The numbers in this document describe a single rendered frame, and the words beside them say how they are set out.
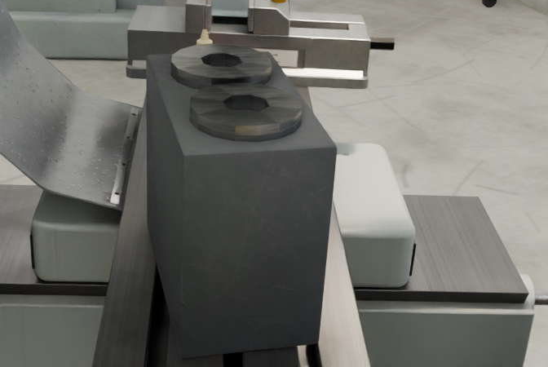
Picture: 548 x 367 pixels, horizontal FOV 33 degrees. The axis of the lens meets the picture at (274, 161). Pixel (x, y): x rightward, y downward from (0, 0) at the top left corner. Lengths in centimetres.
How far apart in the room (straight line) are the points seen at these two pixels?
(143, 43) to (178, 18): 8
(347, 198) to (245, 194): 57
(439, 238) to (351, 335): 58
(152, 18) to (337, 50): 28
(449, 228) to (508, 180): 197
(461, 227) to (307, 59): 35
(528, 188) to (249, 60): 257
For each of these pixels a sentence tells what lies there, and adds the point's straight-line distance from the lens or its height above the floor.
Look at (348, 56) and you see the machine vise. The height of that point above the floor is 101.
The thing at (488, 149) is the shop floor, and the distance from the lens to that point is 359.
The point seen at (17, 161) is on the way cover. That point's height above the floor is 95.
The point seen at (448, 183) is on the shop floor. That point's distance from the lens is 327.
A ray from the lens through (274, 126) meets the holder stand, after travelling 70.
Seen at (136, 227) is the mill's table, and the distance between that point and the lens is 95.
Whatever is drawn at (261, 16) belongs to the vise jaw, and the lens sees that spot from 130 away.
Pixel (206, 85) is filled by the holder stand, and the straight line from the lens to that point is 79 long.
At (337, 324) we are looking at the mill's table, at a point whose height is 97.
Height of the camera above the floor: 145
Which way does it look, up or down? 26 degrees down
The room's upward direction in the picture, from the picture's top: 4 degrees clockwise
